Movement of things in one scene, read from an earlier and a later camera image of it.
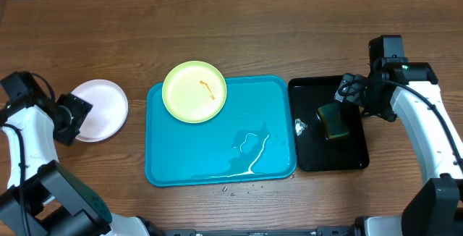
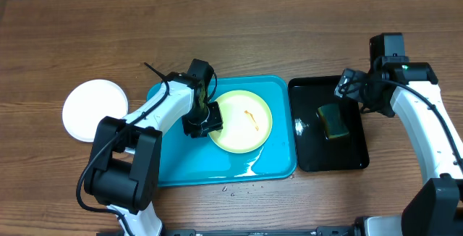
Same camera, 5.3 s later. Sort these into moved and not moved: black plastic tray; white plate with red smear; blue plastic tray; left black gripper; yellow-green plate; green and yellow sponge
Moved: left black gripper; yellow-green plate
Not moved: black plastic tray; green and yellow sponge; white plate with red smear; blue plastic tray
